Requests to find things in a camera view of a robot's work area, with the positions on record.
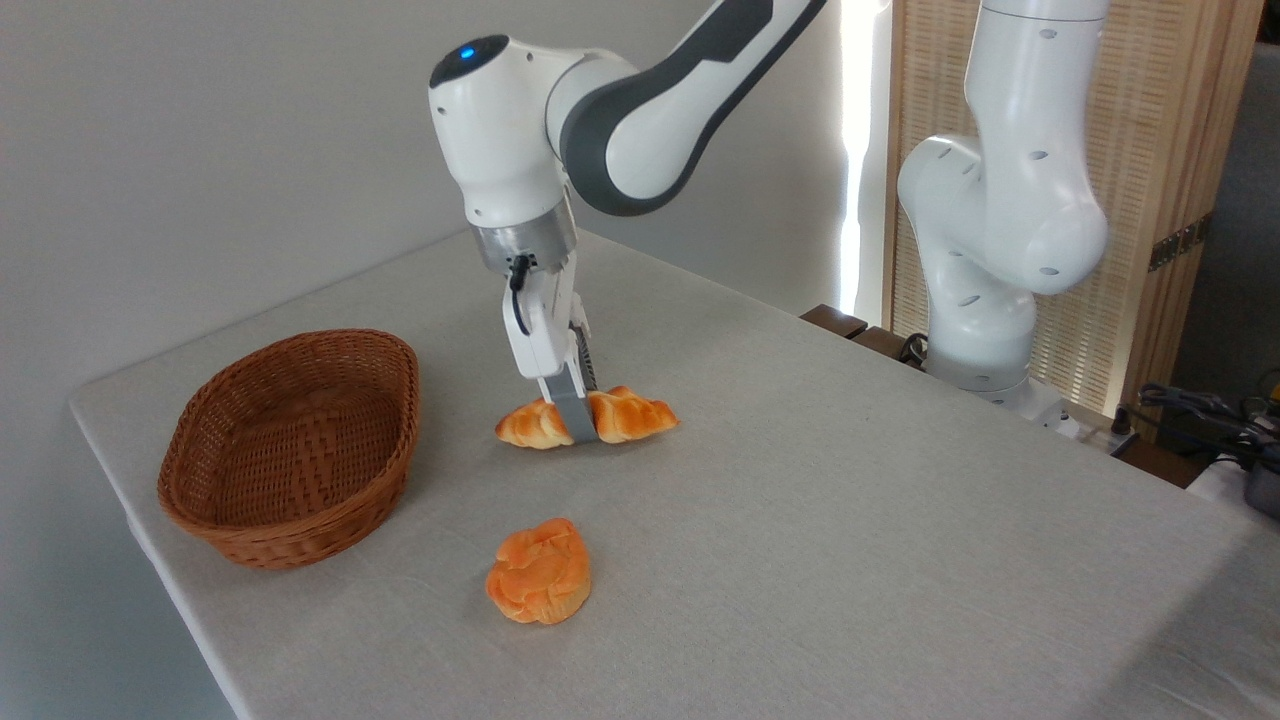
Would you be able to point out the white power strip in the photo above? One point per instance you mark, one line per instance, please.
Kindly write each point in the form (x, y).
(1100, 435)

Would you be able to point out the black screen hinge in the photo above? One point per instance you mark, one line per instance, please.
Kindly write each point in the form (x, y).
(1180, 243)

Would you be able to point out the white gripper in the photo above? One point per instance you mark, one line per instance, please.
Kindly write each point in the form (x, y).
(545, 330)

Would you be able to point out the brown wicker basket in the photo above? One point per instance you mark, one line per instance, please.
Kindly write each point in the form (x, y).
(290, 450)

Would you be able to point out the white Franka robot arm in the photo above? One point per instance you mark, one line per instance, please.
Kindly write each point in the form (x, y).
(650, 120)

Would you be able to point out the dark brown wooden block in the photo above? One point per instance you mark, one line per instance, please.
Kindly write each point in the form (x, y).
(832, 320)
(885, 345)

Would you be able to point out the beige tablecloth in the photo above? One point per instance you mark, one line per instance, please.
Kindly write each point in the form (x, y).
(800, 520)

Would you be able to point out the long braided bread loaf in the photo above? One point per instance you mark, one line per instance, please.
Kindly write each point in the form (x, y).
(630, 415)

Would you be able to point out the round orange bread roll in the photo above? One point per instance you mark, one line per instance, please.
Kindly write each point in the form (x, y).
(540, 572)

